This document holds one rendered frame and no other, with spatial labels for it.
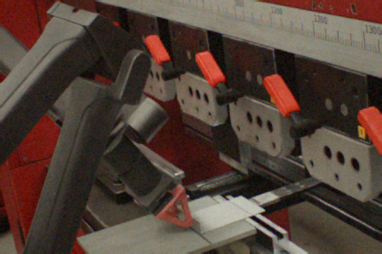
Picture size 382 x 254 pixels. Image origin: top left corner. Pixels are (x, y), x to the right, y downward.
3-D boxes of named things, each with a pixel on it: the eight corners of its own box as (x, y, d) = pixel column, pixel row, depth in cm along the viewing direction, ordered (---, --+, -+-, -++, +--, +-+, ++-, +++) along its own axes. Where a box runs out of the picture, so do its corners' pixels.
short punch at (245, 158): (215, 160, 139) (208, 111, 136) (225, 158, 140) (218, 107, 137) (243, 176, 130) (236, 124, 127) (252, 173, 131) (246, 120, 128)
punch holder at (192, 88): (178, 109, 139) (165, 20, 134) (220, 98, 142) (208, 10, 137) (217, 129, 126) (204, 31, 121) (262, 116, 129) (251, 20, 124)
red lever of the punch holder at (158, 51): (143, 35, 134) (165, 77, 130) (164, 30, 136) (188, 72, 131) (141, 42, 136) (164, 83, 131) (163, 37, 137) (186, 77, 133)
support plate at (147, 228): (77, 242, 135) (76, 238, 135) (208, 199, 145) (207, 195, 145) (112, 284, 119) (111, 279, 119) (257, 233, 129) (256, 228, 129)
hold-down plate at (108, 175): (78, 168, 204) (76, 158, 203) (96, 163, 206) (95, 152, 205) (118, 204, 177) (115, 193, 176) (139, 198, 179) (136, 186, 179)
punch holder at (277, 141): (232, 136, 122) (219, 34, 116) (278, 123, 125) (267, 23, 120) (283, 162, 109) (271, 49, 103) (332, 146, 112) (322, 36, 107)
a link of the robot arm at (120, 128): (86, 148, 125) (101, 153, 120) (112, 118, 127) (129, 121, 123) (112, 176, 128) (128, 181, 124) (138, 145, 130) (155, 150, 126)
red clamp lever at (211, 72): (193, 52, 117) (222, 101, 112) (217, 46, 118) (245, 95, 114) (191, 60, 118) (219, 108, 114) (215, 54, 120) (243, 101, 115)
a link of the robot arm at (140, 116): (65, 126, 128) (71, 118, 120) (109, 77, 132) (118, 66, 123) (118, 174, 129) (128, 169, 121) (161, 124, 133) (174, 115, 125)
